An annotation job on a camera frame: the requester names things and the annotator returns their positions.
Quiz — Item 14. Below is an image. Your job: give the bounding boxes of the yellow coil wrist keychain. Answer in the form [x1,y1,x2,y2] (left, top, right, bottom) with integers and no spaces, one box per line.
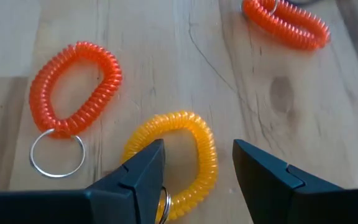
[121,111,219,224]

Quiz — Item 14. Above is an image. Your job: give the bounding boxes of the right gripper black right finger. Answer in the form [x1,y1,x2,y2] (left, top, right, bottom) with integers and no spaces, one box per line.
[233,139,343,224]

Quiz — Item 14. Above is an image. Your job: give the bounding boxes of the orange coil wrist keychain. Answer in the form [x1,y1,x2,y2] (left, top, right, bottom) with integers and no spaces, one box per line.
[241,0,331,52]
[29,41,123,179]

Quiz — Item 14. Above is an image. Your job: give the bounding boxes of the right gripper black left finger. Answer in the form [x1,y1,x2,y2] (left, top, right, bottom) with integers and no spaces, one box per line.
[85,139,166,224]

